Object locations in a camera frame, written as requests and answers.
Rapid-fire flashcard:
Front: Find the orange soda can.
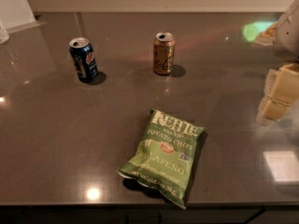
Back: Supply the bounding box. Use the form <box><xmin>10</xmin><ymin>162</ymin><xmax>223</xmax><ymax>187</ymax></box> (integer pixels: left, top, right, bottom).
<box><xmin>153</xmin><ymin>32</ymin><xmax>176</xmax><ymax>76</ymax></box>

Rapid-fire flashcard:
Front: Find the blue Pepsi can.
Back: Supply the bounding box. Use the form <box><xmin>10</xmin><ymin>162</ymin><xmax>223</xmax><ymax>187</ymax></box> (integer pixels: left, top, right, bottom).
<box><xmin>69</xmin><ymin>37</ymin><xmax>98</xmax><ymax>82</ymax></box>

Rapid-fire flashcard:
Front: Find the green jalapeno chip bag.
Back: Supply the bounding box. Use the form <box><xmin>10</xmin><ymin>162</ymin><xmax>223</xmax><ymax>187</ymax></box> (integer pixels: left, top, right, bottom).
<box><xmin>118</xmin><ymin>109</ymin><xmax>204</xmax><ymax>209</ymax></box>

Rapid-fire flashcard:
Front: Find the clear plastic bottle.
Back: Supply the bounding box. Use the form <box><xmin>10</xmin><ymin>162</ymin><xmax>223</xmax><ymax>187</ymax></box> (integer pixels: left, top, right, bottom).
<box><xmin>0</xmin><ymin>21</ymin><xmax>9</xmax><ymax>44</ymax></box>

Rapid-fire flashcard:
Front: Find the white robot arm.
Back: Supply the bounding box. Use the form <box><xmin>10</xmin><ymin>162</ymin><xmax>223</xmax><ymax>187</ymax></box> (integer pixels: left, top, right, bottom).
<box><xmin>254</xmin><ymin>0</ymin><xmax>299</xmax><ymax>125</ymax></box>

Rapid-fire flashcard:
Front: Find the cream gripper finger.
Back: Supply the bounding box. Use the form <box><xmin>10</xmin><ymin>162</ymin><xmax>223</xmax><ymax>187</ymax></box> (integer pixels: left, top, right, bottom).
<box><xmin>256</xmin><ymin>63</ymin><xmax>299</xmax><ymax>125</ymax></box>

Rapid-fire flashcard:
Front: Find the white wall panel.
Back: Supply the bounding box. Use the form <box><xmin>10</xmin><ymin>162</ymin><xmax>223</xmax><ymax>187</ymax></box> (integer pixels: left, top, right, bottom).
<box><xmin>0</xmin><ymin>0</ymin><xmax>45</xmax><ymax>34</ymax></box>

